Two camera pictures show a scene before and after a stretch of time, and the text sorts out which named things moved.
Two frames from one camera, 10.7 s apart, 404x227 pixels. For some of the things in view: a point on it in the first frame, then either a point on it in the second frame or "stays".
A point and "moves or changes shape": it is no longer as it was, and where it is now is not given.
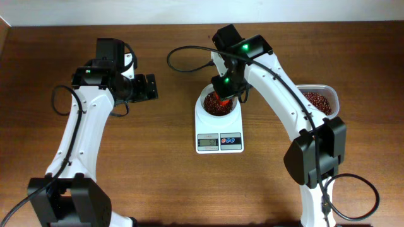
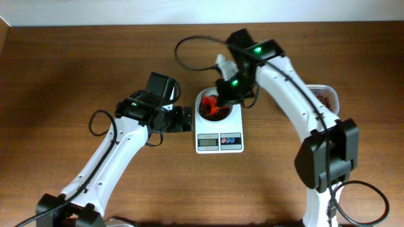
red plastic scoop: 222,102 moves or changes shape
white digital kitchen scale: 219,139 stays
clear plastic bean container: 324,98 stays
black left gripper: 151,86 → 187,118
